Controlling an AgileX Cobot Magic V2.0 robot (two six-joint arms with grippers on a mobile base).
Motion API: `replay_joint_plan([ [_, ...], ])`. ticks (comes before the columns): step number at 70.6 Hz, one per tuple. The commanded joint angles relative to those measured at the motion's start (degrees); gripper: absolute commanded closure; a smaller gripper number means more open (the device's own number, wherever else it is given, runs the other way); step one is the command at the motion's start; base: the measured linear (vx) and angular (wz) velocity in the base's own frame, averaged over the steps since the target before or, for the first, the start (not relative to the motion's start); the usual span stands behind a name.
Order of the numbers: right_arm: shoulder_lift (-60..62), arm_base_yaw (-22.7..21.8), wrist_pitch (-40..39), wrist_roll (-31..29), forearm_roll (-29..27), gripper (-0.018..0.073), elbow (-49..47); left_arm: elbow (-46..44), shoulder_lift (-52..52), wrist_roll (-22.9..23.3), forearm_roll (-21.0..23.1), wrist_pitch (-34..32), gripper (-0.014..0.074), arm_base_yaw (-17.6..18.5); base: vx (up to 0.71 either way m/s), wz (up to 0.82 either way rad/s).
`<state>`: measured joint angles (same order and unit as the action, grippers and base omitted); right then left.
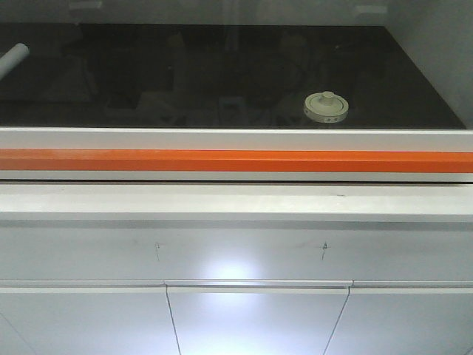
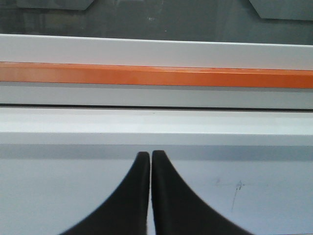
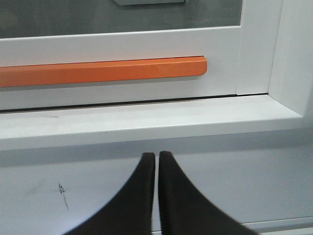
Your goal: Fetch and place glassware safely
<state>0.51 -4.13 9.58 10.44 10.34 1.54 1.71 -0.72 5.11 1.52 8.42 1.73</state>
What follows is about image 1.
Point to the fume hood sash orange handle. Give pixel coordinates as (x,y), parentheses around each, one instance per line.
(267,155)

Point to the glass jar with cream lid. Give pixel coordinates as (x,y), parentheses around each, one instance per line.
(326,107)

